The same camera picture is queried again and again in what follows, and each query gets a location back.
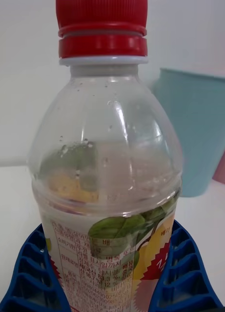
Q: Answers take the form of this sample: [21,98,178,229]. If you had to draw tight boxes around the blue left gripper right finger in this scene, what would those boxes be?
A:
[149,219,224,312]

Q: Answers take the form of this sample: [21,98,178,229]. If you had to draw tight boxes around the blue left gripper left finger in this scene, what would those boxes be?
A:
[0,223,72,312]

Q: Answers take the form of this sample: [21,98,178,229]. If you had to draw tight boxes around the clear bottle with red cap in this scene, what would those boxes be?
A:
[26,0,184,312]

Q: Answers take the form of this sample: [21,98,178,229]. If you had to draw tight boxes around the pink waste bin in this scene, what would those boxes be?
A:
[211,143,225,185]

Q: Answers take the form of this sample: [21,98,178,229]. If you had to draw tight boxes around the pale blue waste bin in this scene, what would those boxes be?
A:
[151,67,225,197]

